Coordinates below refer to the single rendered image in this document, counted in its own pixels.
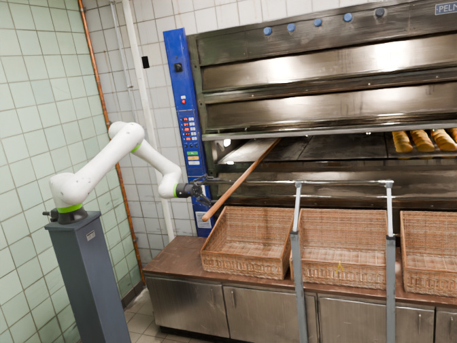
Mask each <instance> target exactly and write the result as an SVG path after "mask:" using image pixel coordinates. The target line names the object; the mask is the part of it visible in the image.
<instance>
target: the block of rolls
mask: <svg viewBox="0 0 457 343"><path fill-rule="evenodd" d="M428 132H429V133H430V135H431V137H432V138H433V139H434V140H435V143H436V144H437V146H438V147H439V148H440V150H441V151H456V150H457V144H455V143H454V141H453V140H452V138H451V137H450V136H449V135H448V134H447V133H446V132H445V130H444V129H437V131H433V129H429V130H428ZM447 132H449V133H450V134H451V135H452V137H454V139H455V140H456V142H457V128H455V129H447ZM392 134H393V139H394V145H395V148H396V151H397V152H411V151H412V150H413V148H412V146H411V143H410V141H409V138H408V136H407V132H406V131H393V132H392ZM410 135H411V136H412V138H413V139H412V140H413V141H414V144H415V145H416V147H417V148H418V149H417V150H418V152H433V151H434V150H435V147H434V146H433V143H432V142H431V141H430V139H429V138H428V136H427V134H426V133H425V131H424V130H415V131H410Z"/></svg>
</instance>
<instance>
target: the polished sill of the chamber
mask: <svg viewBox="0 0 457 343"><path fill-rule="evenodd" d="M254 162H255V161H233V162H217V163H215V164H214V166H215V169H249V167H250V166H251V165H252V164H253V163H254ZM412 165H457V156H442V157H390V158H363V159H312V160H285V161H261V162H260V163H259V164H258V165H257V166H256V167H255V169H258V168H296V167H373V166H412Z"/></svg>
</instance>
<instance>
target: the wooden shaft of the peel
mask: <svg viewBox="0 0 457 343"><path fill-rule="evenodd" d="M281 139H282V137H278V138H277V139H276V140H275V141H274V142H273V143H272V145H270V147H268V149H266V150H265V151H264V152H263V154H262V155H261V156H260V157H259V158H258V159H257V160H256V161H255V162H254V163H253V164H252V165H251V166H250V167H249V169H248V170H247V171H246V172H245V173H244V174H243V175H242V176H241V177H240V178H239V179H238V180H237V181H236V182H235V183H234V185H233V186H232V187H231V188H230V189H229V190H228V191H227V192H226V193H225V194H223V196H222V197H221V198H220V199H219V200H218V201H217V202H216V203H215V204H214V205H213V206H212V207H211V208H210V209H209V211H208V212H207V213H206V214H205V215H204V216H203V218H202V220H203V222H207V221H208V220H209V219H210V218H211V216H212V215H213V214H214V213H215V212H216V211H217V210H218V208H219V207H220V206H221V205H222V204H223V203H224V202H225V201H226V200H227V199H228V198H229V197H230V195H231V194H232V193H233V192H234V191H235V190H236V188H237V187H238V186H239V185H240V184H241V183H242V182H243V181H244V180H245V179H246V178H247V177H248V176H249V174H250V173H251V172H252V171H253V170H254V169H255V167H256V166H257V165H258V164H259V163H260V162H261V161H262V160H263V159H264V158H265V157H266V156H267V154H268V153H269V152H270V151H271V150H272V149H273V147H274V146H275V145H276V144H277V143H278V142H279V141H280V140H281Z"/></svg>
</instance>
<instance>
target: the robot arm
mask: <svg viewBox="0 0 457 343"><path fill-rule="evenodd" d="M109 137H110V138H111V142H110V143H109V144H108V145H107V146H106V147H105V148H104V149H103V150H102V151H101V152H100V153H99V154H98V155H97V156H96V157H95V158H94V159H93V160H91V161H90V162H89V163H88V164H86V165H85V166H84V167H83V168H82V169H81V170H79V171H78V172H77V173H75V174H73V173H61V174H57V175H55V176H53V177H51V178H50V179H49V185H50V190H51V193H52V196H53V200H54V204H55V206H56V207H55V208H54V209H52V210H51V211H50V212H42V214H43V215H44V216H50V217H51V218H50V222H56V221H58V223H59V224H60V225H69V224H72V223H76V222H79V221H81V220H83V219H85V218H86V217H87V216H88V213H87V211H85V209H84V208H83V206H82V202H84V201H85V200H86V198H87V197H88V196H89V195H90V193H91V192H92V190H93V189H94V188H95V187H96V185H98V183H99V182H100V181H101V180H102V179H103V177H104V176H105V175H106V174H107V173H108V172H109V171H110V170H111V169H112V168H113V167H114V166H115V165H116V164H117V163H118V162H119V161H120V160H121V159H122V158H123V157H125V156H126V155H127V154H128V153H131V154H133V155H135V156H136V157H139V158H140V159H142V160H143V161H145V162H146V163H148V164H149V165H151V166H152V167H153V168H155V169H156V170H157V171H159V172H160V173H161V174H162V175H163V179H162V181H161V183H160V185H159V187H158V194H159V195H160V196H161V197H162V198H163V199H172V198H188V197H196V198H197V200H196V202H200V203H202V204H204V205H206V206H208V207H211V206H212V204H215V203H216V202H217V201H218V200H210V199H208V198H207V197H206V196H204V194H203V191H202V187H201V186H202V185H203V184H204V183H205V181H206V180H207V181H219V180H220V178H214V177H209V176H208V175H207V174H205V175H203V176H201V177H200V178H197V179H194V180H193V182H194V184H189V183H178V182H179V180H180V177H181V175H182V171H181V169H180V167H179V166H178V165H176V164H175V163H172V162H171V161H169V160H168V159H167V158H165V157H164V156H163V155H162V154H161V153H159V152H158V151H157V150H155V149H154V148H153V147H152V146H151V145H150V144H149V143H147V141H145V139H144V137H145V133H144V130H143V128H142V127H141V126H140V125H138V124H137V123H134V122H130V123H125V122H120V121H119V122H115V123H113V124H112V125H111V126H110V128H109ZM204 177H205V179H204V181H202V183H200V185H198V184H197V181H199V180H200V179H202V178H204ZM199 197H200V198H202V199H204V200H202V199H200V198H199Z"/></svg>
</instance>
